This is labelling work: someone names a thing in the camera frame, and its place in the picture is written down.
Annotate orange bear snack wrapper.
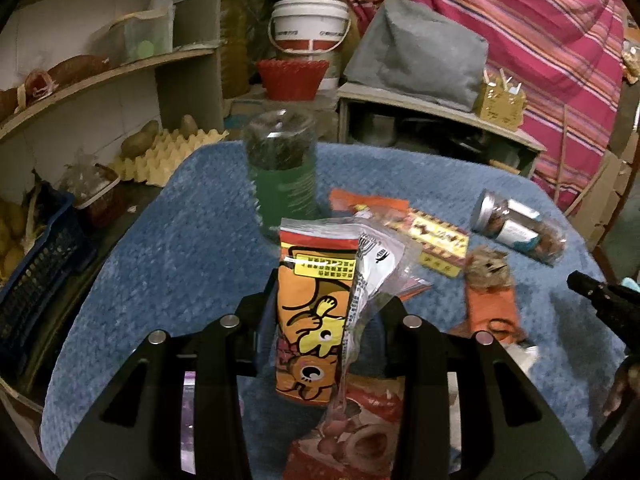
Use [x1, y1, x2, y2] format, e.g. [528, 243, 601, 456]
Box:
[276, 219, 360, 405]

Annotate clear orange cartoon snack bag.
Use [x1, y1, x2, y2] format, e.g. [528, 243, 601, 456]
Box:
[329, 188, 431, 411]

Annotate purple wrapper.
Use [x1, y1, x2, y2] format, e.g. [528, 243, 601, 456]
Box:
[180, 370, 195, 474]

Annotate red snack bag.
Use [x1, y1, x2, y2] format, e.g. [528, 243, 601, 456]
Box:
[282, 374, 405, 480]

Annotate clear jar silver lid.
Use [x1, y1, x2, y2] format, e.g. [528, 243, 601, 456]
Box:
[471, 190, 566, 266]

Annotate brown crumpled paper ball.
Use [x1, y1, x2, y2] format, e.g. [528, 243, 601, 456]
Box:
[464, 245, 514, 290]

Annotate yellow red cardboard box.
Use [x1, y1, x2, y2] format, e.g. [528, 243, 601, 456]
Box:
[394, 209, 470, 278]

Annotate dark blue plastic crate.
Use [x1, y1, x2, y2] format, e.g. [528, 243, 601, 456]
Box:
[1, 190, 94, 384]

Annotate blue knitted table cloth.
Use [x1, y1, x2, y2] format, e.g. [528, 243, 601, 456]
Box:
[40, 142, 624, 464]

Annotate yellow utensil holder box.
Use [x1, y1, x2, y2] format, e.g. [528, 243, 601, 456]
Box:
[474, 68, 527, 131]

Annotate pink striped curtain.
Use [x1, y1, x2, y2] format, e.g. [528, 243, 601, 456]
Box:
[347, 0, 624, 210]

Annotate yellow egg tray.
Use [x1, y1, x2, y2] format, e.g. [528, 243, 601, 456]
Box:
[107, 129, 229, 188]

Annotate potato on egg tray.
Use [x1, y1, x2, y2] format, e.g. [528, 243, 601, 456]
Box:
[120, 119, 160, 159]

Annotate wooden side table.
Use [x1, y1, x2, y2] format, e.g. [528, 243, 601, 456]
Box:
[337, 82, 546, 178]

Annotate green tea jar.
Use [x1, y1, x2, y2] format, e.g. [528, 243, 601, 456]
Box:
[242, 108, 318, 240]

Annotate grey fabric cover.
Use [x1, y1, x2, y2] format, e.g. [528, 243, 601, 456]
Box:
[344, 0, 489, 112]

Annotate red plastic basket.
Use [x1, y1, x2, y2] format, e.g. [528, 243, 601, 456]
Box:
[256, 58, 330, 102]

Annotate clear plastic storage box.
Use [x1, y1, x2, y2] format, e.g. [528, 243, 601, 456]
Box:
[89, 0, 175, 66]

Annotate white plastic bucket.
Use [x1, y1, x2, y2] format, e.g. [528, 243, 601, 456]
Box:
[268, 0, 350, 91]

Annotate wooden wall shelf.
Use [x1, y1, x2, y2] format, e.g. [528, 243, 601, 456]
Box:
[0, 0, 225, 201]

